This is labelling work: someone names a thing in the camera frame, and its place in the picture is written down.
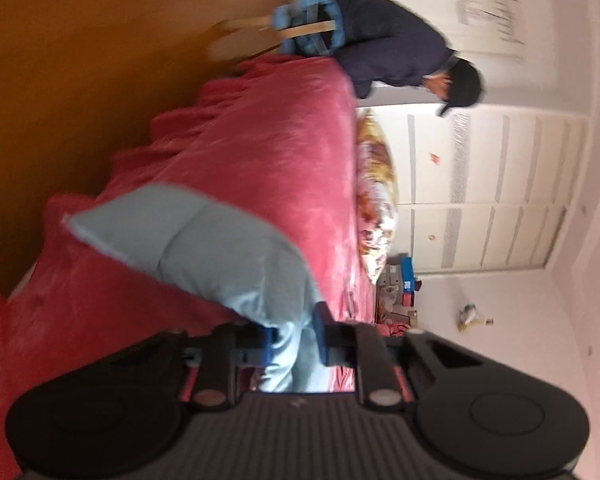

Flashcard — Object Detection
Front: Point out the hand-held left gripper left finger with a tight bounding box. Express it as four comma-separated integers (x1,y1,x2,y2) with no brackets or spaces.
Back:
162,322,278,408

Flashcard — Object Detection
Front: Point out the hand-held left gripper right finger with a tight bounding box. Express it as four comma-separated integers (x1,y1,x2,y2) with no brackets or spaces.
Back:
312,301,486,408

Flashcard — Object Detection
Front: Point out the light blue down jacket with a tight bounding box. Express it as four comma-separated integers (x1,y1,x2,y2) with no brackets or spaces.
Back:
62,184,331,393

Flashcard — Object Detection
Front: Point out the blue box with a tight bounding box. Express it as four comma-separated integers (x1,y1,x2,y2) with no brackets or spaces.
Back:
400,257,418,293

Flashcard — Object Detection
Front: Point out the floral pillow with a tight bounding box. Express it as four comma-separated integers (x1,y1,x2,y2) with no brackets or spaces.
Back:
355,109,400,283

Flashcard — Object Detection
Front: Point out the bed with pink blanket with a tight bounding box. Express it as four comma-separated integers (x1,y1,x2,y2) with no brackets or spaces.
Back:
0,55,381,480

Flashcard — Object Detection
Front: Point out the white wardrobe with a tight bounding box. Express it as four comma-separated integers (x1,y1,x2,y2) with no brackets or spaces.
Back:
357,105,591,276

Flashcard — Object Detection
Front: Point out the wooden stool with blue cushion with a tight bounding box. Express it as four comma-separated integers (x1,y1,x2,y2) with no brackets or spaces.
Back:
207,0,343,61

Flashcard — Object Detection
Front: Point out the hanging wall ornament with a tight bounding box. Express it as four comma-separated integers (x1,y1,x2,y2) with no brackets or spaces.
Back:
457,304,493,332

